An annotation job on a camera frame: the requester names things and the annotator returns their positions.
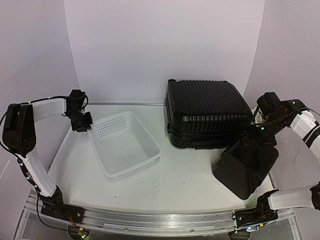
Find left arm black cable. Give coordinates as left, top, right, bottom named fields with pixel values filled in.
left=0, top=109, right=16, bottom=156

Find aluminium front rail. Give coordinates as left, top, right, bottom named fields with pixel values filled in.
left=23, top=192, right=296, bottom=232

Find black ribbed hard suitcase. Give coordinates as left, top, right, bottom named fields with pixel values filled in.
left=165, top=79, right=253, bottom=149

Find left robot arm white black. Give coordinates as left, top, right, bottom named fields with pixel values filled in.
left=0, top=89, right=93, bottom=198

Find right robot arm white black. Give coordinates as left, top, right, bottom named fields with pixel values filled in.
left=240, top=97, right=320, bottom=222

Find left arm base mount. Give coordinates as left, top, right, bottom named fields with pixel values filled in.
left=39, top=186, right=85, bottom=224

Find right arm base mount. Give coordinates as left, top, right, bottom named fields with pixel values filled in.
left=232, top=189, right=278, bottom=229

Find black pink small suitcase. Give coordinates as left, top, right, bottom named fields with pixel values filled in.
left=212, top=143, right=279, bottom=200

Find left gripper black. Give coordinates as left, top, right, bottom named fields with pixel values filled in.
left=65, top=108, right=93, bottom=132

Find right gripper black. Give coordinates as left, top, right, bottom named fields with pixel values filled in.
left=239, top=115, right=286, bottom=147

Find white perforated plastic basket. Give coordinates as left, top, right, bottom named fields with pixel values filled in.
left=88, top=111, right=163, bottom=181

